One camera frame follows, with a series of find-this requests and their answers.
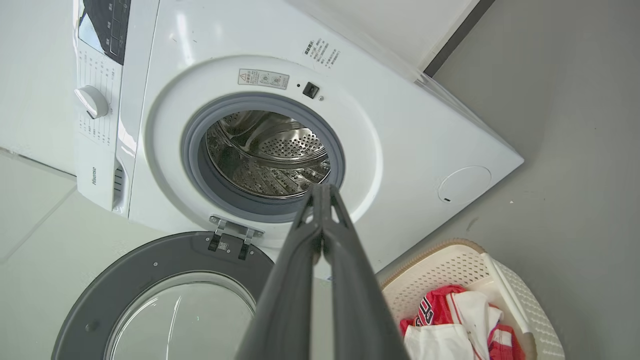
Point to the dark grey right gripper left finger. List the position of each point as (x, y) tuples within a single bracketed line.
[(290, 290)]

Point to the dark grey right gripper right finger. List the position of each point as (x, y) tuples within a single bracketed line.
[(355, 300)]

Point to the grey round washer door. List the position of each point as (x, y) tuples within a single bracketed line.
[(125, 275)]

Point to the metal door hinge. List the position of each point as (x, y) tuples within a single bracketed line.
[(235, 235)]

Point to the white front-load washing machine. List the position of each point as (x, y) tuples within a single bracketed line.
[(410, 150)]

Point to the black door latch socket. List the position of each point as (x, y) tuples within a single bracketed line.
[(310, 90)]

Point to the red and white garment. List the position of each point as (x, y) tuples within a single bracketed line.
[(440, 310)]

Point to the cream perforated laundry basket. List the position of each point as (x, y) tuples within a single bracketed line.
[(440, 267)]

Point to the stainless steel washer drum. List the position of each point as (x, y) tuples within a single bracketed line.
[(270, 150)]

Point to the round white filter cover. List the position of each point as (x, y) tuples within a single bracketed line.
[(465, 184)]

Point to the white warning sticker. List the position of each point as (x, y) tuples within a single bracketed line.
[(263, 79)]

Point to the white detergent drawer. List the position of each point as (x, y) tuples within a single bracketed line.
[(97, 180)]

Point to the white cabinet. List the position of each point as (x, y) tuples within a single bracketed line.
[(35, 225)]

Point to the white round control knob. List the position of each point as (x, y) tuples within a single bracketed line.
[(92, 101)]

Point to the black control panel display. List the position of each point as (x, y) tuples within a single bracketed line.
[(110, 25)]

